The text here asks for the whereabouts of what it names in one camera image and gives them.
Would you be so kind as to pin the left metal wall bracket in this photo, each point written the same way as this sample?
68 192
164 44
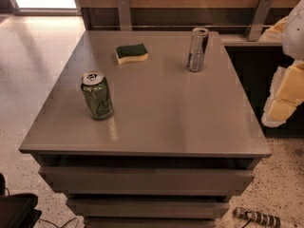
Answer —
124 14

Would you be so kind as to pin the metal wall bracket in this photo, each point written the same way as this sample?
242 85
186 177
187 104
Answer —
253 32
124 14

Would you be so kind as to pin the black object bottom left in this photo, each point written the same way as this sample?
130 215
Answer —
19 210

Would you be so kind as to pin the silver blue redbull can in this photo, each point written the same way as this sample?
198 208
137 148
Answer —
199 40

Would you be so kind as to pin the green soda can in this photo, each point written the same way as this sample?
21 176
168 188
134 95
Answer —
97 95

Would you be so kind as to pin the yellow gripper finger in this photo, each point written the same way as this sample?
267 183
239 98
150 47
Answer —
286 94
275 32

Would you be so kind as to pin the grey drawer cabinet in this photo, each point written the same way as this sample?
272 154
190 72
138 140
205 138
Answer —
178 145

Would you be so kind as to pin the right metal wall bracket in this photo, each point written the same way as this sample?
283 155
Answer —
253 32

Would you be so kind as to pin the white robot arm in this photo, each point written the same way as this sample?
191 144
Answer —
293 34

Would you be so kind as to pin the power strip on floor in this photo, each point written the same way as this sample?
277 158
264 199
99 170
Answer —
257 217

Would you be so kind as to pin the green yellow sponge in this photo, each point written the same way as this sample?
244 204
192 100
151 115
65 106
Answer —
131 53

